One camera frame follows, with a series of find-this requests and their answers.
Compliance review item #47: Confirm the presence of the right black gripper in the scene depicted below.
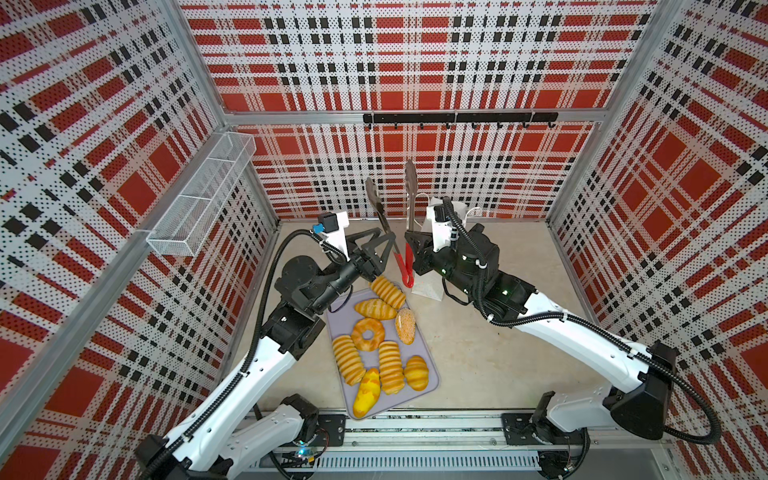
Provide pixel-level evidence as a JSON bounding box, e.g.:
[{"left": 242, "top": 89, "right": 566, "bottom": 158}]
[{"left": 407, "top": 232, "right": 479, "bottom": 301}]

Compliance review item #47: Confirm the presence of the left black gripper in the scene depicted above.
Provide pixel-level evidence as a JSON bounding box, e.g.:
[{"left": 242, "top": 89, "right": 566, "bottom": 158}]
[{"left": 310, "top": 226, "right": 395, "bottom": 314}]

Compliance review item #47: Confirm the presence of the metal tongs red handle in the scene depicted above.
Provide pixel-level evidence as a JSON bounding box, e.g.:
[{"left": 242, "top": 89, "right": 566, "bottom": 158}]
[{"left": 365, "top": 160, "right": 418, "bottom": 288}]

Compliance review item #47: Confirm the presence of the striped bread roll top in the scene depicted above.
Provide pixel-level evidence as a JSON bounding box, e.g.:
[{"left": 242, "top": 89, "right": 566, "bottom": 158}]
[{"left": 370, "top": 275, "right": 406, "bottom": 310}]

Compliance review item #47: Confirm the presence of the round sesame bun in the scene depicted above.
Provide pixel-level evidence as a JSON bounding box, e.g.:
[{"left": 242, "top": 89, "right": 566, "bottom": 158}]
[{"left": 395, "top": 308, "right": 416, "bottom": 345}]

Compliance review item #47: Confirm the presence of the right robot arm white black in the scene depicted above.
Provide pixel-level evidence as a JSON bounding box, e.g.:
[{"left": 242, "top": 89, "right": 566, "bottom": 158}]
[{"left": 405, "top": 199, "right": 722, "bottom": 445}]

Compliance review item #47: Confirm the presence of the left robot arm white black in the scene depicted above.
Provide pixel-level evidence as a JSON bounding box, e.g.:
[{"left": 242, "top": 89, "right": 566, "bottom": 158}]
[{"left": 135, "top": 228, "right": 396, "bottom": 479}]

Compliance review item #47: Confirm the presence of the white cartoon paper bag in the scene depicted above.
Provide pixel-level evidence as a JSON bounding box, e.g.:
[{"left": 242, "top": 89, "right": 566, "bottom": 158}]
[{"left": 411, "top": 193, "right": 481, "bottom": 301}]

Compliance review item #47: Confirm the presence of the oval golden bread roll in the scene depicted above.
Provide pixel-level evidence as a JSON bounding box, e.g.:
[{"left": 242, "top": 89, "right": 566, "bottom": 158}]
[{"left": 354, "top": 298, "right": 398, "bottom": 320}]

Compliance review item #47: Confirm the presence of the long ridged bread left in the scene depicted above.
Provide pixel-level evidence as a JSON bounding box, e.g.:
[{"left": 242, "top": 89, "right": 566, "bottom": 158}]
[{"left": 332, "top": 335, "right": 366, "bottom": 386}]

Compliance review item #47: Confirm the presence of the long ridged bread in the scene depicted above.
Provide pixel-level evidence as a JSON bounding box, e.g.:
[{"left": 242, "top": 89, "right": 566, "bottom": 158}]
[
  {"left": 378, "top": 340, "right": 405, "bottom": 395},
  {"left": 332, "top": 335, "right": 366, "bottom": 386}
]

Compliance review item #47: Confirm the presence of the long ridged bread middle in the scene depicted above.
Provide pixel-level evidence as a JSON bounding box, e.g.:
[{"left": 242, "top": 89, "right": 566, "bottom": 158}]
[{"left": 378, "top": 340, "right": 405, "bottom": 395}]

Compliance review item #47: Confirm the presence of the small ridged bread right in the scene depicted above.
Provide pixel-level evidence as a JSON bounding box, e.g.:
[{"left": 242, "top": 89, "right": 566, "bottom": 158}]
[{"left": 403, "top": 355, "right": 429, "bottom": 391}]

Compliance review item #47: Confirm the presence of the yellow twisted bread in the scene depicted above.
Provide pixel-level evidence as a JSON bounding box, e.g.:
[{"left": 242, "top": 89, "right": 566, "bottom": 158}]
[{"left": 353, "top": 368, "right": 381, "bottom": 419}]

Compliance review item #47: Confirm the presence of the lavender plastic tray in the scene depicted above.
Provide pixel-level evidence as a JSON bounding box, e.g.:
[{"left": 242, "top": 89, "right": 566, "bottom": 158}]
[{"left": 327, "top": 289, "right": 440, "bottom": 419}]

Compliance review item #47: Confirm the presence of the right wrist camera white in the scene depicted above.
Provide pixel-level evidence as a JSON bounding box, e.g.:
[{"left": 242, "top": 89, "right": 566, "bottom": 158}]
[{"left": 425, "top": 197, "right": 459, "bottom": 253}]

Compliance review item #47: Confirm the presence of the black hook rail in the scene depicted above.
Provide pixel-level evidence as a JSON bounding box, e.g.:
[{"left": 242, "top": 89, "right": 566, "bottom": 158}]
[{"left": 362, "top": 111, "right": 559, "bottom": 126}]

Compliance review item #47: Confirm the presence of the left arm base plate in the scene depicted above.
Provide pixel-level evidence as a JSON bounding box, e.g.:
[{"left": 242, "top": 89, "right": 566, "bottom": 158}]
[{"left": 300, "top": 413, "right": 348, "bottom": 447}]

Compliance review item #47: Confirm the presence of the white wire mesh basket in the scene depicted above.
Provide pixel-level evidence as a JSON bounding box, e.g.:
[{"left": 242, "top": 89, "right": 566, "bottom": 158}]
[{"left": 147, "top": 132, "right": 256, "bottom": 257}]

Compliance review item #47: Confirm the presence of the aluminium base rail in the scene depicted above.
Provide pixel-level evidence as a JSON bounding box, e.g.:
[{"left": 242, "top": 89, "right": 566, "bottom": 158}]
[{"left": 240, "top": 409, "right": 686, "bottom": 479}]

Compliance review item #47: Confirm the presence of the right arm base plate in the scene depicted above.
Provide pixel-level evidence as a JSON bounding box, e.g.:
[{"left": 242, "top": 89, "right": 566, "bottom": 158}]
[{"left": 501, "top": 412, "right": 585, "bottom": 447}]

